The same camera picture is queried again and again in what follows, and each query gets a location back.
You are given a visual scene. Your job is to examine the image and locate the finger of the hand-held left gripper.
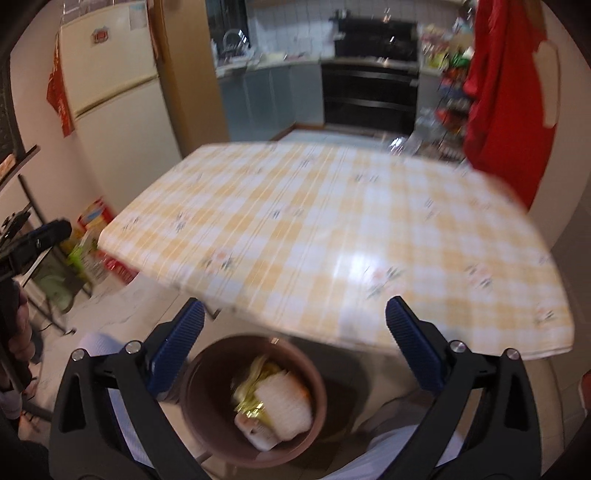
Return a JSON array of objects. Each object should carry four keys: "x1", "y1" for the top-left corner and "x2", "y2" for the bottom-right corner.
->
[
  {"x1": 0, "y1": 210, "x2": 31, "y2": 234},
  {"x1": 0, "y1": 219, "x2": 74, "y2": 278}
]

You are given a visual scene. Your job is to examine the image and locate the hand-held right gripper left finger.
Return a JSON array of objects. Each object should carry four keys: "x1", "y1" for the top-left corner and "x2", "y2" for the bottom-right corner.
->
[{"x1": 48, "y1": 298, "x2": 218, "y2": 480}]

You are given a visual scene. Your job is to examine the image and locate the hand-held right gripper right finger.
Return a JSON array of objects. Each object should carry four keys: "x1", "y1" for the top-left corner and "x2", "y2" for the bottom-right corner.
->
[{"x1": 385, "y1": 296, "x2": 542, "y2": 480}]

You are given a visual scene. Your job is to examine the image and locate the brown round waste bin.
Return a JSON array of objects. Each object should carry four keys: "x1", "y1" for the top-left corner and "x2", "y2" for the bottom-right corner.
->
[{"x1": 180, "y1": 335, "x2": 328, "y2": 467}]

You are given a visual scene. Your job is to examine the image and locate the gold foil wrapper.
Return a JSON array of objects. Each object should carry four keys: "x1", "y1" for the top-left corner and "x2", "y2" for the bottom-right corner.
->
[{"x1": 231, "y1": 355, "x2": 287, "y2": 416}]

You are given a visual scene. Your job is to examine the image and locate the white foam cloth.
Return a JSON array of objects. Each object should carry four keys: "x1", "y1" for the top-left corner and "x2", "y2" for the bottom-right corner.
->
[{"x1": 254, "y1": 371, "x2": 314, "y2": 439}]

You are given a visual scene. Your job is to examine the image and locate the person's left forearm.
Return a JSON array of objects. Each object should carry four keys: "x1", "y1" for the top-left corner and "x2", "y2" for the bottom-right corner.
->
[{"x1": 0, "y1": 385, "x2": 24, "y2": 421}]

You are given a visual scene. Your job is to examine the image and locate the person's left hand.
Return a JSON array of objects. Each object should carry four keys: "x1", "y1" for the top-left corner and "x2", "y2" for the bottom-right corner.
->
[{"x1": 10, "y1": 284, "x2": 38, "y2": 370}]

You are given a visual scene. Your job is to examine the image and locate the black metal shelf rack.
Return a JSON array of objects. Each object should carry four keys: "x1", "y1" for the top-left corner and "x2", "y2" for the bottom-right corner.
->
[{"x1": 0, "y1": 145, "x2": 77, "y2": 333}]

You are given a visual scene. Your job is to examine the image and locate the green plastic bag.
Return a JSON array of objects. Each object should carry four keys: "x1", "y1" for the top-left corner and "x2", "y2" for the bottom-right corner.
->
[{"x1": 67, "y1": 231, "x2": 100, "y2": 278}]

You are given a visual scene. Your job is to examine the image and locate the person's left leg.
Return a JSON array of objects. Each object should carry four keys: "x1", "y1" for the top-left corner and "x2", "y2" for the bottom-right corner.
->
[{"x1": 78, "y1": 332, "x2": 185, "y2": 462}]

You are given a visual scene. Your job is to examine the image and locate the person's leg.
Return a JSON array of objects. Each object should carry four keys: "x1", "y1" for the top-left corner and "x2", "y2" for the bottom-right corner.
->
[
  {"x1": 332, "y1": 383, "x2": 467, "y2": 480},
  {"x1": 78, "y1": 332, "x2": 185, "y2": 462}
]

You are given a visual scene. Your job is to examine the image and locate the red snack packet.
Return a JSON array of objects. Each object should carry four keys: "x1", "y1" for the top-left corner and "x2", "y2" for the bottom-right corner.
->
[{"x1": 99, "y1": 256, "x2": 139, "y2": 283}]

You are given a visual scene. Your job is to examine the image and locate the person's right leg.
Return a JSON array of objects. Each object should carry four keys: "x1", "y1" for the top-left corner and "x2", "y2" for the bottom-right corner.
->
[{"x1": 332, "y1": 383, "x2": 467, "y2": 480}]

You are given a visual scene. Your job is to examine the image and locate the red hanging cloth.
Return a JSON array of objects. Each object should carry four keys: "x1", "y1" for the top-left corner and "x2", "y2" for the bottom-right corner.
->
[{"x1": 46, "y1": 39, "x2": 75, "y2": 138}]

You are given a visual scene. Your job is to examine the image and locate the table with yellow checked cloth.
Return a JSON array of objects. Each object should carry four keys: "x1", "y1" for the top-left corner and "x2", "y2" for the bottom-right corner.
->
[{"x1": 98, "y1": 142, "x2": 574, "y2": 361}]

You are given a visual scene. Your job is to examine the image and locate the cream two-door refrigerator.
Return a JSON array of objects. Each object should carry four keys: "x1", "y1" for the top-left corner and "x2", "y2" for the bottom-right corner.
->
[{"x1": 58, "y1": 0, "x2": 183, "y2": 185}]

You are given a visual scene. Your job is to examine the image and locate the clear plastic bags on floor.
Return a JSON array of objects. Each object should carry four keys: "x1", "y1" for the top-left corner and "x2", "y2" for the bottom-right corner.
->
[{"x1": 390, "y1": 134, "x2": 423, "y2": 155}]

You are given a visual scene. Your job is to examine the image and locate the stack of clear plastic containers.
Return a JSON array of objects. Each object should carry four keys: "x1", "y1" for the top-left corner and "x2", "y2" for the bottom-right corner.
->
[{"x1": 62, "y1": 0, "x2": 116, "y2": 14}]

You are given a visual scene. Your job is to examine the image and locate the pale fridge sticker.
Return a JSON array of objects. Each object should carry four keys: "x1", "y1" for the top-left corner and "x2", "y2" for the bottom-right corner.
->
[{"x1": 129, "y1": 2, "x2": 151, "y2": 35}]

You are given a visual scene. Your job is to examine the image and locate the black built-in oven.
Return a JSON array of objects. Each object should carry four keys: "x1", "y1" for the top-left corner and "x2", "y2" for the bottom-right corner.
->
[{"x1": 320, "y1": 60, "x2": 420, "y2": 137}]

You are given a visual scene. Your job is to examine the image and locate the grey lower kitchen cabinets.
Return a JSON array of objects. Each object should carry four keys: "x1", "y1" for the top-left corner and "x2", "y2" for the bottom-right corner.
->
[{"x1": 217, "y1": 62, "x2": 326, "y2": 141}]

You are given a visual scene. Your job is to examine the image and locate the red apron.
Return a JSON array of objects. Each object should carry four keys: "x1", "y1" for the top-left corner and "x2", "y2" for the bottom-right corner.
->
[{"x1": 463, "y1": 0, "x2": 561, "y2": 210}]

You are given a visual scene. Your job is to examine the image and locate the chrome kitchen faucet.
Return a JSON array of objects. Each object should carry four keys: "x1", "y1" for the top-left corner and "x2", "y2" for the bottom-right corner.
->
[{"x1": 222, "y1": 28, "x2": 250, "y2": 58}]

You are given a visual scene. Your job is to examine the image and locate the dark kitchen window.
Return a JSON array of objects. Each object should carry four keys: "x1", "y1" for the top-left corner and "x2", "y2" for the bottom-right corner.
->
[{"x1": 205, "y1": 0, "x2": 250, "y2": 51}]

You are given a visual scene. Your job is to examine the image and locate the group of condiment bottles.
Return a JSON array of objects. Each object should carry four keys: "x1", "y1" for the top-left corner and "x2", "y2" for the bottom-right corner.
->
[{"x1": 420, "y1": 18, "x2": 476, "y2": 72}]

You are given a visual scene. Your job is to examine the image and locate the wooden door frame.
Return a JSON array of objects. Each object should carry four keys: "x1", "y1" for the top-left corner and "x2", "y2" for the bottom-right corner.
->
[{"x1": 150, "y1": 0, "x2": 230, "y2": 144}]

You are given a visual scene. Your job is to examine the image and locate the black wire snack rack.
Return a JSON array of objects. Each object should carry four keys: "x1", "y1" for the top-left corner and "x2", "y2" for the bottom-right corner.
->
[{"x1": 436, "y1": 69, "x2": 476, "y2": 158}]

